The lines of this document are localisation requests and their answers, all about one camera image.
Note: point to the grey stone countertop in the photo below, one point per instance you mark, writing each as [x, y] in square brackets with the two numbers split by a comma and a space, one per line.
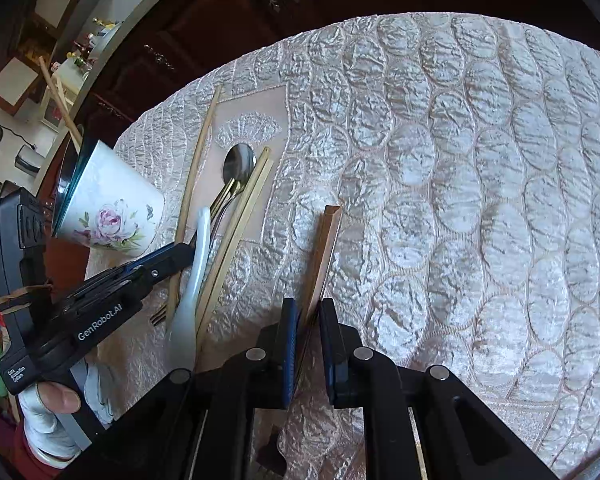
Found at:
[135, 15]

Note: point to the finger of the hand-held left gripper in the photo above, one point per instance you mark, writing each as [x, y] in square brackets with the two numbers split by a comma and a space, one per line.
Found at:
[165, 256]
[140, 282]

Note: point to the dark wooden kitchen cabinet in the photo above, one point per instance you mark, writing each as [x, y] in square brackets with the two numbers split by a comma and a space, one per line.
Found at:
[205, 25]

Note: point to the person's left hand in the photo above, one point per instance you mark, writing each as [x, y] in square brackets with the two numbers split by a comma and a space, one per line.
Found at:
[57, 400]

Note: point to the floral white cup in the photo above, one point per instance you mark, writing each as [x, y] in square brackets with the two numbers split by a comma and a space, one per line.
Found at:
[110, 205]

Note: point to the wooden framed wall cabinet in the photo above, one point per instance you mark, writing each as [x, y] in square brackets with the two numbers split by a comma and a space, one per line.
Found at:
[15, 80]

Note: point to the wooden chopstick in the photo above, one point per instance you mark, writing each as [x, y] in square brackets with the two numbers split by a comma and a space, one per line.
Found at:
[197, 160]
[331, 245]
[240, 220]
[320, 260]
[250, 222]
[60, 102]

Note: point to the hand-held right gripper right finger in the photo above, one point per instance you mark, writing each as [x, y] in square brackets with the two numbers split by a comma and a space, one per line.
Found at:
[329, 355]

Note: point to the quilted satin tablecloth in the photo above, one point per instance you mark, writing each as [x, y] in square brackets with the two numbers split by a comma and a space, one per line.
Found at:
[455, 185]

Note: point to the grey appliance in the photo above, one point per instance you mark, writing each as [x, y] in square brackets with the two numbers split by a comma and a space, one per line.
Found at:
[28, 158]

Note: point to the white ceramic spoon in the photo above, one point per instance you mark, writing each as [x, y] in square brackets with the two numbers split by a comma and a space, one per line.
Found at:
[187, 310]

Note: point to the metal spoon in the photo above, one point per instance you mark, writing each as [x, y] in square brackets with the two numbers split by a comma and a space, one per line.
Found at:
[239, 162]

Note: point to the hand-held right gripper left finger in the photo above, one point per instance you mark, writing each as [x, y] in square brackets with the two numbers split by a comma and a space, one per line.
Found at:
[291, 350]

